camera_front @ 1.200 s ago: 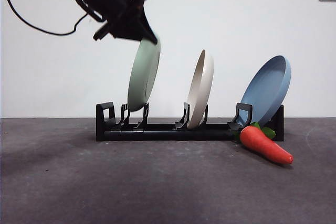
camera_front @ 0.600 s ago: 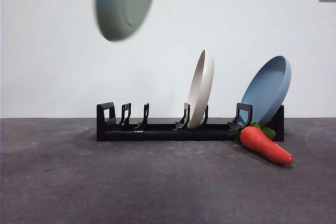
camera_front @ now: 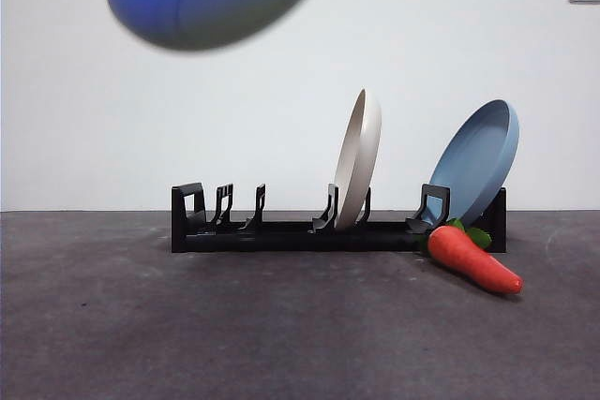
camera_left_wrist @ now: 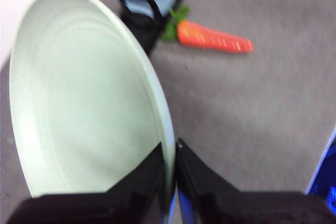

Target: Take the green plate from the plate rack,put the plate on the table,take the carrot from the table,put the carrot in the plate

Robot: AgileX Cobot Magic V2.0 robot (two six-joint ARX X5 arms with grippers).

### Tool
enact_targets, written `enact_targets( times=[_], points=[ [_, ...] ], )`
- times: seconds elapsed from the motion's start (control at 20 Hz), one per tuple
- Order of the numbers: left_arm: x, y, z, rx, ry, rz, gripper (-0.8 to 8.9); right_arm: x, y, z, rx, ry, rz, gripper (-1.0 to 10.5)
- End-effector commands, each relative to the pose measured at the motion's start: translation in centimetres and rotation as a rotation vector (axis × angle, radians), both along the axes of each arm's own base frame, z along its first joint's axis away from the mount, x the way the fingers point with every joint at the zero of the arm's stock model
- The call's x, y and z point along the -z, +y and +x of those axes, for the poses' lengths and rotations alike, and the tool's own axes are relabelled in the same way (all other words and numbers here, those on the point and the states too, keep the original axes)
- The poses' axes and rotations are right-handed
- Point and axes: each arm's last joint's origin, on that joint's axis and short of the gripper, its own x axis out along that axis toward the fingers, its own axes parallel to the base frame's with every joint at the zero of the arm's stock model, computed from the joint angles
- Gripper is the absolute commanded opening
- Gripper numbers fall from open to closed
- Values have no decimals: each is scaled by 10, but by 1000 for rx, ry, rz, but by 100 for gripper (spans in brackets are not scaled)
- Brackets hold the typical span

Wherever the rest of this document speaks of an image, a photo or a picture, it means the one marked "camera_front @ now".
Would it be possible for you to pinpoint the cream plate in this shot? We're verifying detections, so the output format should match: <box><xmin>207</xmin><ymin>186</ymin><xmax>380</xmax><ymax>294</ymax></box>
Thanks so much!
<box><xmin>333</xmin><ymin>88</ymin><xmax>383</xmax><ymax>231</ymax></box>

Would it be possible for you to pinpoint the blue plate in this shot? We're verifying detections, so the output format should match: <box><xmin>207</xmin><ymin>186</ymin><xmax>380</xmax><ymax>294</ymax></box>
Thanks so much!
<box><xmin>427</xmin><ymin>98</ymin><xmax>521</xmax><ymax>233</ymax></box>

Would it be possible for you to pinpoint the black plate rack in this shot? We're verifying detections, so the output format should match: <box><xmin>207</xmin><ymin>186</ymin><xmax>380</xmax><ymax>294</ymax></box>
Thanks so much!
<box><xmin>171</xmin><ymin>182</ymin><xmax>508</xmax><ymax>254</ymax></box>

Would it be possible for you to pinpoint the orange carrot with green leaves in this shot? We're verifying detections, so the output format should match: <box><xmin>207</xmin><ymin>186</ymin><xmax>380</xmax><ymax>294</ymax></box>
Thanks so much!
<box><xmin>418</xmin><ymin>217</ymin><xmax>525</xmax><ymax>296</ymax></box>

